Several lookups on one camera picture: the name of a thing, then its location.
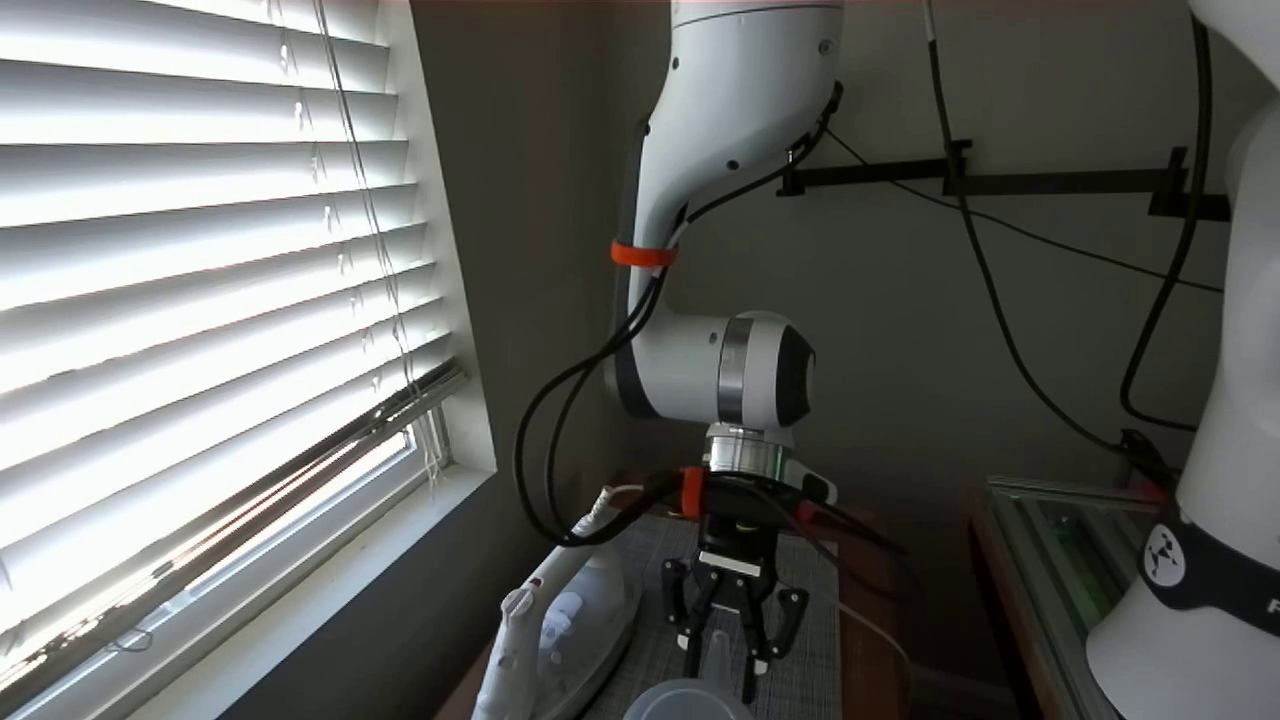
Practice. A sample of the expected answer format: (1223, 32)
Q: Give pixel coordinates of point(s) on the white window frame sill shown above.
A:
(333, 573)

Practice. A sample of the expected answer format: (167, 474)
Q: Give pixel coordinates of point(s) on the blue grey woven mat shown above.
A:
(815, 625)

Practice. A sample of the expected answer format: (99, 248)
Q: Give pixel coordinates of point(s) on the white window blinds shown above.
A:
(200, 265)

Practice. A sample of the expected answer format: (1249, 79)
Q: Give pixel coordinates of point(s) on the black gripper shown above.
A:
(736, 547)

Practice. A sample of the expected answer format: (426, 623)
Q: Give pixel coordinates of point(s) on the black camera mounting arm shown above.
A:
(1040, 180)

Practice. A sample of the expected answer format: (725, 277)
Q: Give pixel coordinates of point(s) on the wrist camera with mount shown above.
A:
(807, 481)

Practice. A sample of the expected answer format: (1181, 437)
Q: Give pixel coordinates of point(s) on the wooden side table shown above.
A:
(865, 625)

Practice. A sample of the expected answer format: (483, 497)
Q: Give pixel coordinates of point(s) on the clear plastic measuring cup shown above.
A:
(685, 706)

